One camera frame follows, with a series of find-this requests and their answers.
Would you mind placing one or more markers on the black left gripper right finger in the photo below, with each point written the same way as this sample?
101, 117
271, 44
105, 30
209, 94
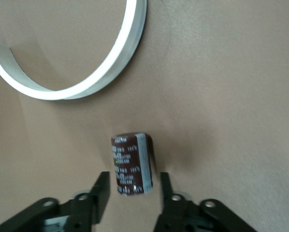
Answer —
183, 217

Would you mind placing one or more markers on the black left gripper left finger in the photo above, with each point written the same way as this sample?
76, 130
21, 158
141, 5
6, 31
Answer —
86, 212

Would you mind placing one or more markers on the small black terminal block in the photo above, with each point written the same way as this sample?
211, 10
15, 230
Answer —
127, 162

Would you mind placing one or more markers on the brown table cover sheet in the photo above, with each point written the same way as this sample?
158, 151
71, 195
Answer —
219, 96

